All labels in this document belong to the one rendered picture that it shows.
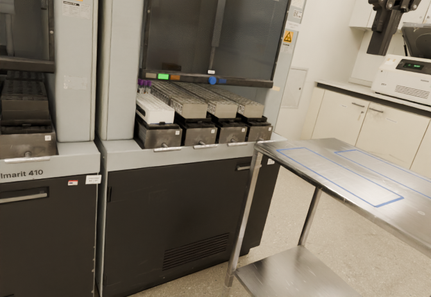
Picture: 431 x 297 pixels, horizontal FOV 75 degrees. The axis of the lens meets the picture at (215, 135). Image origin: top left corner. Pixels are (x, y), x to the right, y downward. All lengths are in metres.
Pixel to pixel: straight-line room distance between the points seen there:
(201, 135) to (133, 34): 0.42
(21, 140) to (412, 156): 2.72
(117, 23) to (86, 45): 0.12
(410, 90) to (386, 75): 0.25
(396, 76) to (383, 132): 0.50
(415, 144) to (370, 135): 0.38
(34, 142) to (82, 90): 0.21
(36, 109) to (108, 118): 0.21
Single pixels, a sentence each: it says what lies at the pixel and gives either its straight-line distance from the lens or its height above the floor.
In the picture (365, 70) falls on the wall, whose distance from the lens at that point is 3.82.
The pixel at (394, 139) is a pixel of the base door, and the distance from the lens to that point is 2.96.
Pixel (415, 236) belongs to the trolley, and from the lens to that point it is 0.74.
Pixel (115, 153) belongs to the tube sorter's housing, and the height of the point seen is 0.73.
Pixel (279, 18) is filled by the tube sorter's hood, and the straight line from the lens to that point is 1.30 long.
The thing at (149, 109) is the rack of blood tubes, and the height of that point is 0.86.
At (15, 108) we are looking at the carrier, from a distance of 0.98.
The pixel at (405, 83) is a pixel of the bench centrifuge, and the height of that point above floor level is 1.04.
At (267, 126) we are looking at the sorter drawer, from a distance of 1.29.
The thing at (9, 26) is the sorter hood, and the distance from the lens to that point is 0.94.
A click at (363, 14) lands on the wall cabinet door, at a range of 3.58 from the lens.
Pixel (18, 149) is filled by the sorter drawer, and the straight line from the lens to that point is 0.94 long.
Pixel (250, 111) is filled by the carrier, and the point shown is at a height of 0.85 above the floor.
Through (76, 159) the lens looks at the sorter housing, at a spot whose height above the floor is 0.72.
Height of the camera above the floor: 1.13
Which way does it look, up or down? 18 degrees down
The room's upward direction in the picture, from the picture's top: 10 degrees clockwise
